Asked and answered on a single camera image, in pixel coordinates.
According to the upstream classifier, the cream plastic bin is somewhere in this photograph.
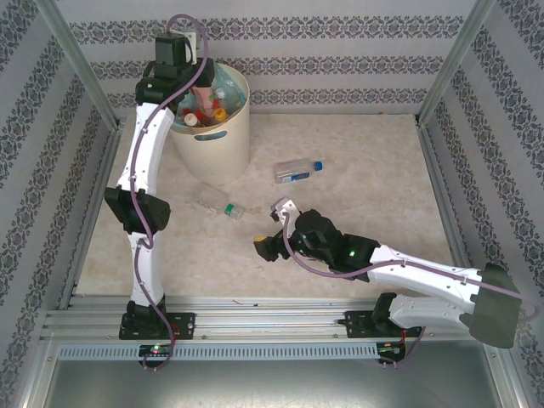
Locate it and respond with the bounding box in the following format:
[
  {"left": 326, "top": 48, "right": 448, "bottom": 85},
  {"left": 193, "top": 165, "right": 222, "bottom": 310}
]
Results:
[{"left": 169, "top": 62, "right": 251, "bottom": 186}]

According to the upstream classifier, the blue bin liner bag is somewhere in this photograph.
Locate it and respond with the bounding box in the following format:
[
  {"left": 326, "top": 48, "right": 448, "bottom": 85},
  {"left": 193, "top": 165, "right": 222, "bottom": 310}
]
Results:
[{"left": 178, "top": 63, "right": 250, "bottom": 111}]

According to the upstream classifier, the crushed clear bottle green cap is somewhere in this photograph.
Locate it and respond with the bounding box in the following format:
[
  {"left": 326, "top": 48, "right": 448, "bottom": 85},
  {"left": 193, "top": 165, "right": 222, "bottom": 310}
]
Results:
[{"left": 196, "top": 184, "right": 247, "bottom": 221}]

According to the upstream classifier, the clear bottle blue cap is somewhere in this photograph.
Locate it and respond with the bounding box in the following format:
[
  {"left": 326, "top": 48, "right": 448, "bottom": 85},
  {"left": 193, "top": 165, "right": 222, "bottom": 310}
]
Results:
[{"left": 273, "top": 157, "right": 326, "bottom": 184}]

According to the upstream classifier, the left controller board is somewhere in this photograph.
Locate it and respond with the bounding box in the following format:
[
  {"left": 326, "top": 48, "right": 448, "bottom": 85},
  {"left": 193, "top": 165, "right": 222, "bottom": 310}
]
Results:
[{"left": 139, "top": 344, "right": 176, "bottom": 356}]

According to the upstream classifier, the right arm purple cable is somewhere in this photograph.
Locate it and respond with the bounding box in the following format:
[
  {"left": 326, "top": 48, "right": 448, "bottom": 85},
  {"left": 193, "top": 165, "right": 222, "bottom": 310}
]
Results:
[{"left": 280, "top": 211, "right": 537, "bottom": 370}]

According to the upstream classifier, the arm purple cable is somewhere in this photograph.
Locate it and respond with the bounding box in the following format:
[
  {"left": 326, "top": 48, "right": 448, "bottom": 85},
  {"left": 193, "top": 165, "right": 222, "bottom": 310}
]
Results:
[
  {"left": 129, "top": 14, "right": 210, "bottom": 371},
  {"left": 280, "top": 211, "right": 537, "bottom": 370}
]

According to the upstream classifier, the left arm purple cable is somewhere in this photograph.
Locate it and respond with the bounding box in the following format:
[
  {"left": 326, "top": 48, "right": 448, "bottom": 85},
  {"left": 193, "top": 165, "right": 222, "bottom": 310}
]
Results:
[{"left": 129, "top": 14, "right": 210, "bottom": 371}]

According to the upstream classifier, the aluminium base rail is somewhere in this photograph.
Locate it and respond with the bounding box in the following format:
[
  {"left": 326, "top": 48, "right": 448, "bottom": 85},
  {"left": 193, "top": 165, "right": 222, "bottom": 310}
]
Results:
[{"left": 40, "top": 295, "right": 498, "bottom": 341}]

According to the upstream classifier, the left aluminium frame post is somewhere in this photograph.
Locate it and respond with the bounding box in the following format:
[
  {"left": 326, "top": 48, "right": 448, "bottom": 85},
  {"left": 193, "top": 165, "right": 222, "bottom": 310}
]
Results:
[{"left": 33, "top": 0, "right": 122, "bottom": 128}]

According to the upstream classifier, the aluminium frame post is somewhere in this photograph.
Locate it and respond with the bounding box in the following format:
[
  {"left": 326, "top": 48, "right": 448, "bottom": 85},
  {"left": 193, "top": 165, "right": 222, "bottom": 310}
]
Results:
[
  {"left": 417, "top": 0, "right": 497, "bottom": 127},
  {"left": 33, "top": 0, "right": 122, "bottom": 128}
]

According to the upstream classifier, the right black mount plate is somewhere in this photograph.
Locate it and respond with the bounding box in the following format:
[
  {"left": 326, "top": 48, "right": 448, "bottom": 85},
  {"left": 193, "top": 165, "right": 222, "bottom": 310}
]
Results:
[{"left": 343, "top": 309, "right": 426, "bottom": 340}]

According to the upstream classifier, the black mount plate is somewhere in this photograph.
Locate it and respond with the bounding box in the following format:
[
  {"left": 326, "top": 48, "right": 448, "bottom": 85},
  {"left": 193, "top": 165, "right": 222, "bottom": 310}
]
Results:
[
  {"left": 118, "top": 312, "right": 197, "bottom": 341},
  {"left": 343, "top": 309, "right": 426, "bottom": 340}
]

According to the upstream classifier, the grey slotted cable duct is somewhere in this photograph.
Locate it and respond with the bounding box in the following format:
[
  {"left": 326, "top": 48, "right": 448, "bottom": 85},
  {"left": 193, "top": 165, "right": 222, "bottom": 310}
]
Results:
[{"left": 57, "top": 343, "right": 380, "bottom": 362}]

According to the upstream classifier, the left black mount plate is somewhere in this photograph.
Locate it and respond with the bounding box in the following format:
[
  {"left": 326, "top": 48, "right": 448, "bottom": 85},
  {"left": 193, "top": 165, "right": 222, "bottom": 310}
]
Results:
[{"left": 118, "top": 312, "right": 197, "bottom": 341}]

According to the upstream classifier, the right aluminium side rail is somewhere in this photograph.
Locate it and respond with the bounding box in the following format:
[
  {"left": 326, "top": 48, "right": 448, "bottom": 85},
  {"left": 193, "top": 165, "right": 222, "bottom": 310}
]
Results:
[{"left": 416, "top": 118, "right": 486, "bottom": 306}]

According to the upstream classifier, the aluminium side rail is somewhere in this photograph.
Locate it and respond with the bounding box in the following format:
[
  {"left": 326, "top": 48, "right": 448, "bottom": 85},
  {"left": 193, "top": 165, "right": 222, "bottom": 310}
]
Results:
[
  {"left": 57, "top": 121, "right": 127, "bottom": 310},
  {"left": 416, "top": 118, "right": 486, "bottom": 306}
]

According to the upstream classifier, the left aluminium side rail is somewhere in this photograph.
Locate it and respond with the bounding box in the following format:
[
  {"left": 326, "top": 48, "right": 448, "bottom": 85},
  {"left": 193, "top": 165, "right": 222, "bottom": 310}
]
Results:
[{"left": 57, "top": 121, "right": 127, "bottom": 310}]

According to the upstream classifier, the right aluminium frame post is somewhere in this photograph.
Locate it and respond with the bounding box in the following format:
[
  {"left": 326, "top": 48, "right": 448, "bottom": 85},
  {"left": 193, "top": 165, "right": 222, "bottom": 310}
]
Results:
[{"left": 417, "top": 0, "right": 497, "bottom": 127}]

